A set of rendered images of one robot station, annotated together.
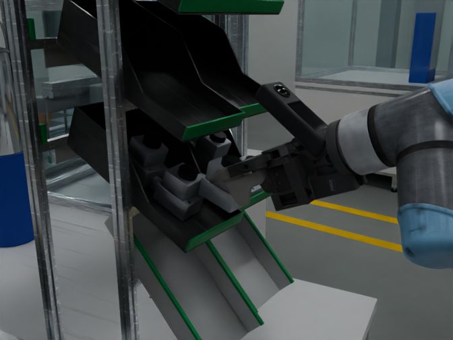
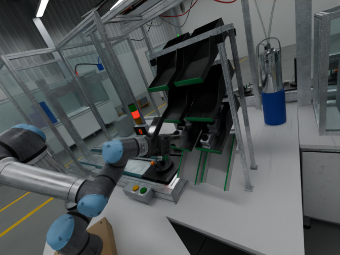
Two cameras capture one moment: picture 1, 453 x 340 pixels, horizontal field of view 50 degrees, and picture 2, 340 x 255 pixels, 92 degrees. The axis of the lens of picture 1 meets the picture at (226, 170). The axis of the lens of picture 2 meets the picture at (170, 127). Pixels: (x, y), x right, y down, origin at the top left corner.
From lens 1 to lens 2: 1.10 m
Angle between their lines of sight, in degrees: 96
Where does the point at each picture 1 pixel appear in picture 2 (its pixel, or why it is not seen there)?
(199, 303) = (194, 166)
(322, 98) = not seen: outside the picture
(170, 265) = (196, 152)
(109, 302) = not seen: hidden behind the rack
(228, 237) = (226, 159)
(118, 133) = not seen: hidden behind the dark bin
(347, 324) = (260, 242)
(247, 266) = (223, 173)
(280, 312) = (260, 209)
